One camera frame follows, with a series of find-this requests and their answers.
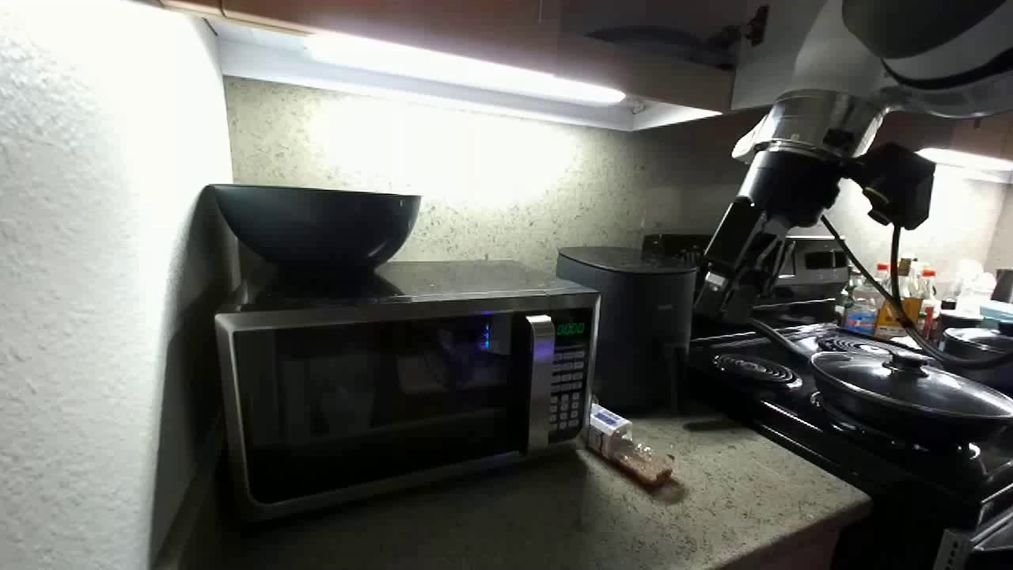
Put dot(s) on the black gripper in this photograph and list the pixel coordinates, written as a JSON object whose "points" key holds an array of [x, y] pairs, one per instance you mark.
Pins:
{"points": [[787, 192]]}

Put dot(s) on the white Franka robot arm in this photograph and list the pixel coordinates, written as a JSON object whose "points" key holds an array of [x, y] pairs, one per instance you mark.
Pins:
{"points": [[843, 41]]}

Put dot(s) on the blue label bottle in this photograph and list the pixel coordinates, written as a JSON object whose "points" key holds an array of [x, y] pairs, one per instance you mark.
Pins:
{"points": [[861, 305]]}

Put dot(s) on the yellow liquid bottle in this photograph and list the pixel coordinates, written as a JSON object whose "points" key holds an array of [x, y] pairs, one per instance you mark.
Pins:
{"points": [[895, 305]]}

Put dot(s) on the small white bottle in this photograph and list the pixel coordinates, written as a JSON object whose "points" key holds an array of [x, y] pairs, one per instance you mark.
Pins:
{"points": [[605, 430]]}

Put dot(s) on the red cap bottle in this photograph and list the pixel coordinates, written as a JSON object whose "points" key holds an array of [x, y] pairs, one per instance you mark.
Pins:
{"points": [[929, 305]]}

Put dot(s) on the under-cabinet light strip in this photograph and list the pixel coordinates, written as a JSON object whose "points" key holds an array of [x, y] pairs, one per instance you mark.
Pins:
{"points": [[453, 73]]}

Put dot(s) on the black air fryer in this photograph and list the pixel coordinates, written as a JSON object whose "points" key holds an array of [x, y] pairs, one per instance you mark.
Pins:
{"points": [[633, 327]]}

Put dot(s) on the pan with lid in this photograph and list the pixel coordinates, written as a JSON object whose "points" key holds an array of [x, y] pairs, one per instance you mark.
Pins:
{"points": [[906, 387]]}

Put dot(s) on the black kitchen stove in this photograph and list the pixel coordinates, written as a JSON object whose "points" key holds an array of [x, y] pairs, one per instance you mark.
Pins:
{"points": [[906, 465]]}

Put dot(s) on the stainless steel microwave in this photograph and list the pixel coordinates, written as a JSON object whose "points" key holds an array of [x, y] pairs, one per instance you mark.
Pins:
{"points": [[401, 390]]}

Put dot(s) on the dark blue bowl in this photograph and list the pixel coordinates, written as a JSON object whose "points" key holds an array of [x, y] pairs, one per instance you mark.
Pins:
{"points": [[318, 227]]}

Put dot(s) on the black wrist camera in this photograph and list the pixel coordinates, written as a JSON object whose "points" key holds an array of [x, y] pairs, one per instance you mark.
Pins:
{"points": [[896, 185]]}

